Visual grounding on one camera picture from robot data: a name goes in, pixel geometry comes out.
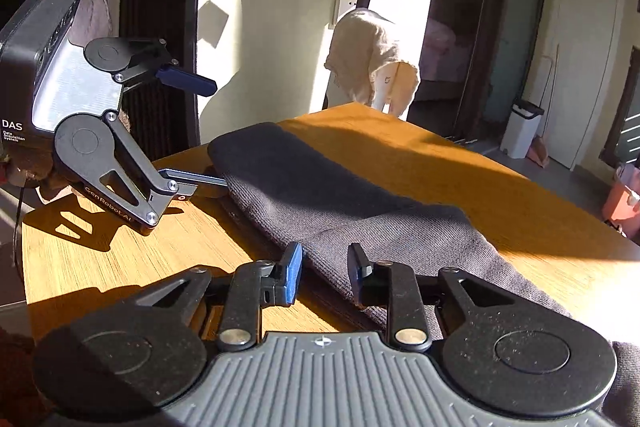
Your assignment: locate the dark knitted garment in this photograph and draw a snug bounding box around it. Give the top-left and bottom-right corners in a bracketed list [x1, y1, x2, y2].
[206, 121, 572, 341]

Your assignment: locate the pink plastic bucket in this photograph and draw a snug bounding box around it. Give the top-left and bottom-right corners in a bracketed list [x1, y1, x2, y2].
[602, 164, 639, 239]

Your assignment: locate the white trash bin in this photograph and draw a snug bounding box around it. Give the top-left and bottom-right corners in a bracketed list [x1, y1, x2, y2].
[500, 98, 544, 159]

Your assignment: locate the beige cloth on chair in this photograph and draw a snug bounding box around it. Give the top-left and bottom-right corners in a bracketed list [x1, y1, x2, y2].
[324, 8, 420, 120]

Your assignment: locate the pink bed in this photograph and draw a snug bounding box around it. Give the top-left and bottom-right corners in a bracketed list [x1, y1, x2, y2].
[420, 18, 474, 83]

